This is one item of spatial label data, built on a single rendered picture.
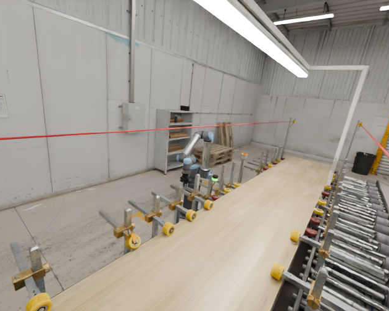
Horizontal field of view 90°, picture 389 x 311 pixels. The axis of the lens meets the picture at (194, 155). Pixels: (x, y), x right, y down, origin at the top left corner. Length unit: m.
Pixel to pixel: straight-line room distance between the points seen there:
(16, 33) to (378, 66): 9.70
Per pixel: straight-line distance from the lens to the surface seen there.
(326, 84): 9.66
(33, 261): 1.29
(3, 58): 3.68
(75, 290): 1.28
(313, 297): 1.33
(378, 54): 9.79
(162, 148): 4.75
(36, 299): 1.20
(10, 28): 3.74
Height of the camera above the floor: 1.85
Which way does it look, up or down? 16 degrees down
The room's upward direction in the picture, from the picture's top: 6 degrees clockwise
